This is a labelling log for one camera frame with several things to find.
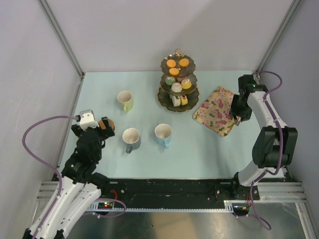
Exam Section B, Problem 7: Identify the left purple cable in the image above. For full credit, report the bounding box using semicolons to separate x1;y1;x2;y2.
22;114;127;239

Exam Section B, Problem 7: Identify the floral rectangular tray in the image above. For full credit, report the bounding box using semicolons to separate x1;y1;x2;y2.
192;86;235;137

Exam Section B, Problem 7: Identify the yellow round pastry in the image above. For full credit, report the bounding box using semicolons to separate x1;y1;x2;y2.
181;78;192;90

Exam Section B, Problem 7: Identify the grey mug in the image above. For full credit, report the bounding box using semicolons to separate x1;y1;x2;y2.
122;128;141;154

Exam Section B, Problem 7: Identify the circuit board with leds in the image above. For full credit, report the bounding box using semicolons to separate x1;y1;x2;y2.
98;202;114;209

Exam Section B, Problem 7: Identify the three-tier dark cake stand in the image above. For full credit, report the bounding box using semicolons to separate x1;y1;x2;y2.
157;48;199;113

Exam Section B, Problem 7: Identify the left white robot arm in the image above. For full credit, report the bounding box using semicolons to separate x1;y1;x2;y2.
23;112;115;239

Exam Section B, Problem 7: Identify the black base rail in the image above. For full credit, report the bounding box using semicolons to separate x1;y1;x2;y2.
99;178;260;211

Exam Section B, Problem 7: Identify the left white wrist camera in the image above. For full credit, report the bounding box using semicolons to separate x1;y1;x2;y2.
79;110;99;130

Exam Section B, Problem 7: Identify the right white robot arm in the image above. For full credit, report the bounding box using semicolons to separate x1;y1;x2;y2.
229;75;298;200

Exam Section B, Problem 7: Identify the wooden coaster stack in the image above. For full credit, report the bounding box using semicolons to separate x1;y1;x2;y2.
99;119;115;131

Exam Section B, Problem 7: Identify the orange macaron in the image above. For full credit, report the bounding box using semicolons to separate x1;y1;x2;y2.
166;59;176;68
179;58;189;67
169;68;179;76

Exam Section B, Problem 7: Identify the white cupcake pastry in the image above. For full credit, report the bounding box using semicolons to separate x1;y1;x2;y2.
171;82;182;93

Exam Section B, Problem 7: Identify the white cup pastry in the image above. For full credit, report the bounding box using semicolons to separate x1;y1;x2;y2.
171;96;181;107

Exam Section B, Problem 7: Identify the aluminium frame post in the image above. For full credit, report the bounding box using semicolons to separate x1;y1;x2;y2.
254;0;304;72
37;0;85;80

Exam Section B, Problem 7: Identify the blue mug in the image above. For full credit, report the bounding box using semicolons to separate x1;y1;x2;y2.
155;123;172;149

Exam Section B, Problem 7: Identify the right aluminium frame post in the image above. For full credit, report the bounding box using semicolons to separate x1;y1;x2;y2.
254;0;304;72

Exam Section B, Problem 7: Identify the left aluminium frame post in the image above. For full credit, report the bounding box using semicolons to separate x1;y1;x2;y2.
37;0;85;80

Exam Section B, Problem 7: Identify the green mug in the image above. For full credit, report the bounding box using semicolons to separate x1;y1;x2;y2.
117;91;134;113

